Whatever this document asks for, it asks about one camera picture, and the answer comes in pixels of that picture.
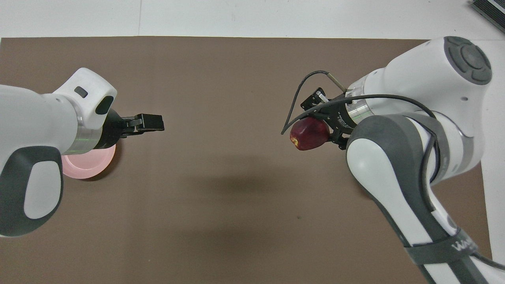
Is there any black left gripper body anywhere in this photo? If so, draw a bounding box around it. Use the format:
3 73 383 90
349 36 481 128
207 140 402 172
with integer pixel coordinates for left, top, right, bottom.
96 108 128 150

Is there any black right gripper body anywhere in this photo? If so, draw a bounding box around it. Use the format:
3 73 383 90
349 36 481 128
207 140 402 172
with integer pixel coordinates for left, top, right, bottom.
327 98 358 133

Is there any dark red apple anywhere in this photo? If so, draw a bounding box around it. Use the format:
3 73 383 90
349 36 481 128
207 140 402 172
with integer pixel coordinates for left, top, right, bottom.
290 118 330 151

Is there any pink plate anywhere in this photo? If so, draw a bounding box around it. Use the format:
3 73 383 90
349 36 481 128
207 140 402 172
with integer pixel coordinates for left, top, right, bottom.
61 144 117 179

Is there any brown table mat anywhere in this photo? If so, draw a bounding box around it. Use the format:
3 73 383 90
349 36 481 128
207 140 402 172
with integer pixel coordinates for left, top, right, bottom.
0 36 493 284

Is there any black ridged device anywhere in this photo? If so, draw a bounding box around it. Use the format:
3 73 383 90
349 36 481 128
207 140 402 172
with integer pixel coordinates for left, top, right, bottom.
469 0 505 23

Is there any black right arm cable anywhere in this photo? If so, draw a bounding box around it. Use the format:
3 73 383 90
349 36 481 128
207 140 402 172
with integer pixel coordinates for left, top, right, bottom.
281 70 505 273

